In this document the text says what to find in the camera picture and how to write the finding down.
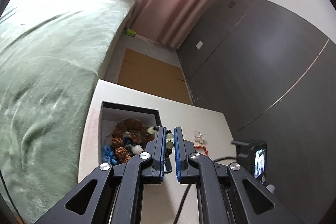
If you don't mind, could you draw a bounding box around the dark grey wardrobe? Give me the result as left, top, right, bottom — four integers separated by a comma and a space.
178, 0, 335, 223

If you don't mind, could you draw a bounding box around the white butterfly hair clip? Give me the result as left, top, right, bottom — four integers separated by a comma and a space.
194, 129, 206, 144

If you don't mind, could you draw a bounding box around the green jade bead bracelet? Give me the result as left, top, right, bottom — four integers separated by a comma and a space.
146, 126, 175, 159

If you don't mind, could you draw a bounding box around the black cable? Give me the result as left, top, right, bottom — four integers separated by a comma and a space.
171, 156, 238, 224

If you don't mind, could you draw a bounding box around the black jewelry box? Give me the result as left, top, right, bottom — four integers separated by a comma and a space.
98, 102, 174, 184

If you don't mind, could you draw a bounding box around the brown rudraksha bead bracelet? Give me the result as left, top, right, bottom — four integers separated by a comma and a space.
111, 118, 156, 164

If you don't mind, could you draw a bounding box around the white wall socket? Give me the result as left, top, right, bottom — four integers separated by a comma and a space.
196, 41, 203, 50

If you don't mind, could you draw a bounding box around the red string bracelet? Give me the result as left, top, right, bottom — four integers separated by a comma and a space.
194, 144, 210, 158

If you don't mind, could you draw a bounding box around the small green toy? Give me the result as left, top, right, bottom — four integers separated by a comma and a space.
125, 28, 136, 37

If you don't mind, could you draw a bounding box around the green bed blanket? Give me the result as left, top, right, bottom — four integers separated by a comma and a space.
1, 0, 135, 223

